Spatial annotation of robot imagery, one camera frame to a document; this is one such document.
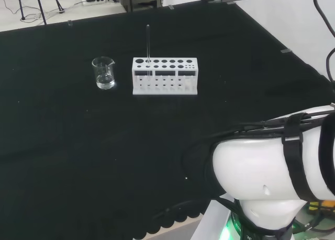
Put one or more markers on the clear glass rod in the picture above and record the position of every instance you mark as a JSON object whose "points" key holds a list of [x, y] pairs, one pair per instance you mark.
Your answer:
{"points": [[148, 41]]}

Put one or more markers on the white test tube rack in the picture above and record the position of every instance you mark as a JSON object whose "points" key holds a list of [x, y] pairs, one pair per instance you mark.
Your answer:
{"points": [[165, 90]]}

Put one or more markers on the small clear glass beaker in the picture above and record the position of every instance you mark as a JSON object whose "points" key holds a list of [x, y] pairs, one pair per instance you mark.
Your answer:
{"points": [[104, 75]]}

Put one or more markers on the black bench cloth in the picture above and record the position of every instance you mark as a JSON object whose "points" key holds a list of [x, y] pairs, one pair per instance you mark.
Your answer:
{"points": [[78, 145]]}

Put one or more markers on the white power strip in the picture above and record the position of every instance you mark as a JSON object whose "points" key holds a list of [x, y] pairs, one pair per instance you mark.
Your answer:
{"points": [[95, 1]]}

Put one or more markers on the black tripod leg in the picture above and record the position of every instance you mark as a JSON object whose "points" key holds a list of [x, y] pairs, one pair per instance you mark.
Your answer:
{"points": [[59, 1], [41, 8], [21, 6]]}

